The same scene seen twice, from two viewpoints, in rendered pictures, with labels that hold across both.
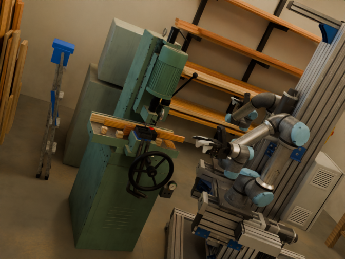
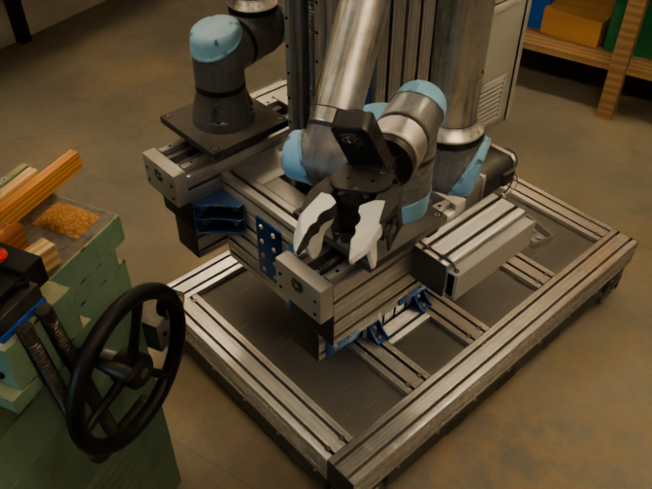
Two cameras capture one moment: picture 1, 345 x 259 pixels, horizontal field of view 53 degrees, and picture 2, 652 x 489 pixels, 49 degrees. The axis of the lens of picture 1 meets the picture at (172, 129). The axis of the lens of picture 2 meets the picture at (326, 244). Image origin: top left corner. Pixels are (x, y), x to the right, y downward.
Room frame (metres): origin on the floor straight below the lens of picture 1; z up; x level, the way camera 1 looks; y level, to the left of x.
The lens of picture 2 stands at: (1.15, 0.20, 1.72)
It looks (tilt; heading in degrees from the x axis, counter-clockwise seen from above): 41 degrees down; 323
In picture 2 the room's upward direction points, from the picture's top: straight up
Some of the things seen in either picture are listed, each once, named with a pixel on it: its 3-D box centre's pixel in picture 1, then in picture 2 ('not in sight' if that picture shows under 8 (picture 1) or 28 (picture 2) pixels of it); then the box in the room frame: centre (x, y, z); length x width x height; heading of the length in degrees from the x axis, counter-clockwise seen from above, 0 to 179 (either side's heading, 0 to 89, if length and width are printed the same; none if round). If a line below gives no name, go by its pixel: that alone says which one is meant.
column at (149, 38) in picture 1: (144, 84); not in sight; (2.48, 0.32, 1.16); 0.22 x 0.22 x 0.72; 29
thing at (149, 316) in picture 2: (165, 188); (147, 318); (2.23, -0.12, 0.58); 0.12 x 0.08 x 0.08; 29
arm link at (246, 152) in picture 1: (242, 152); (410, 121); (1.75, -0.39, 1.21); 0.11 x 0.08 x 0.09; 121
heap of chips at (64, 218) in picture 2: (169, 143); (65, 215); (2.24, -0.02, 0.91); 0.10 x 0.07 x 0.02; 29
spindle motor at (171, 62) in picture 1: (167, 72); not in sight; (2.23, 0.18, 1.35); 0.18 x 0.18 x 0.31
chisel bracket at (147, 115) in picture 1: (148, 115); not in sight; (2.25, 0.19, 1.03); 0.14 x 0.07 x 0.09; 29
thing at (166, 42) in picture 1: (170, 39); not in sight; (2.35, 0.25, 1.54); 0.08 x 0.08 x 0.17; 29
